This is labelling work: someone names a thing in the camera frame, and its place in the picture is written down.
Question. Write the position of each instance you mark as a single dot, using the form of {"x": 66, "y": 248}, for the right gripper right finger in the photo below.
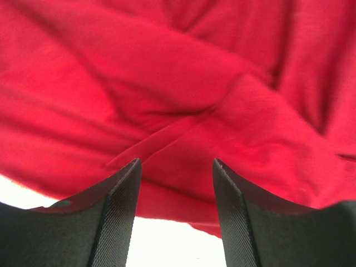
{"x": 259, "y": 228}

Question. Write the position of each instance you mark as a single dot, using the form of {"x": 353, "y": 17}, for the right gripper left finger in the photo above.
{"x": 91, "y": 228}

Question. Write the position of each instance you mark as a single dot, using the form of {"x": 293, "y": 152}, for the red t-shirt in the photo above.
{"x": 268, "y": 87}

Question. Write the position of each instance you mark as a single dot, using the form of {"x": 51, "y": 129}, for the floral table mat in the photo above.
{"x": 154, "y": 242}

